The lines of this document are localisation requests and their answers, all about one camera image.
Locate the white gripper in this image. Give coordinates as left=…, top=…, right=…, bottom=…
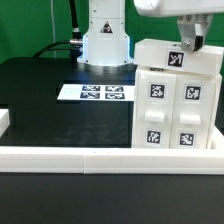
left=134, top=0, right=224, bottom=51

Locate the white cabinet top block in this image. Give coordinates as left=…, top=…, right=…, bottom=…
left=134, top=39, right=224, bottom=76

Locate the white door panel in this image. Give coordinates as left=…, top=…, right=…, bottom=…
left=132, top=69, right=176, bottom=148
left=170, top=75, right=216, bottom=149

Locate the white cabinet body box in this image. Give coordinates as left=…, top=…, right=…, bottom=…
left=132, top=66, right=222, bottom=149

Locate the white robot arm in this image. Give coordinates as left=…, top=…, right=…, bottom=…
left=78, top=0, right=224, bottom=70

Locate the white marker sheet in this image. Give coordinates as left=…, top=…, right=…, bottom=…
left=57, top=84, right=134, bottom=101

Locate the white U-shaped fence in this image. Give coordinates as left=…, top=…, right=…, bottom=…
left=0, top=108, right=224, bottom=175

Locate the black cable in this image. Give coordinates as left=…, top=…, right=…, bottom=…
left=32, top=0, right=84, bottom=58

